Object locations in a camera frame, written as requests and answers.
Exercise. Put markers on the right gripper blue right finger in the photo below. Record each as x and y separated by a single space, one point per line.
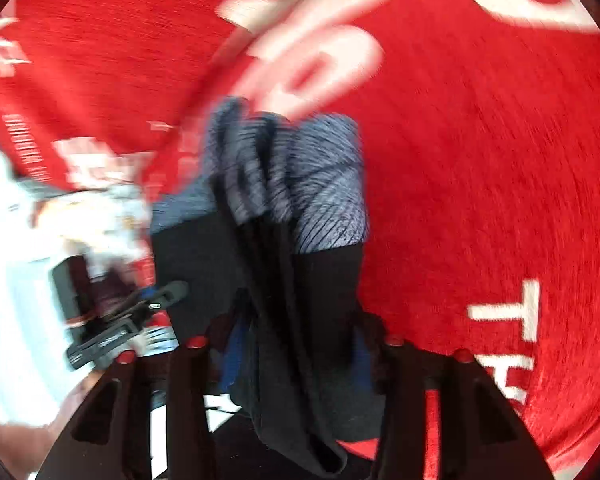
365 362

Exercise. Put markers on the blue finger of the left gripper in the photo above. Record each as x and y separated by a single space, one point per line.
155 299

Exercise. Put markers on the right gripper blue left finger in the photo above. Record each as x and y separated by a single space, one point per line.
232 357

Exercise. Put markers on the black pants with grey stripes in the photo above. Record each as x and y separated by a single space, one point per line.
272 230

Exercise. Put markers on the person's left hand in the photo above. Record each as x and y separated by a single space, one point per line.
24 448

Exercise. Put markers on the pile of light floral clothes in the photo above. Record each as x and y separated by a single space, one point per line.
106 226

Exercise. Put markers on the red wedding quilt at back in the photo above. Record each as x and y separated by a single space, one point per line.
99 92

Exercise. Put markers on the red wedding blanket on bed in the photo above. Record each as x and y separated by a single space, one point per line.
479 123

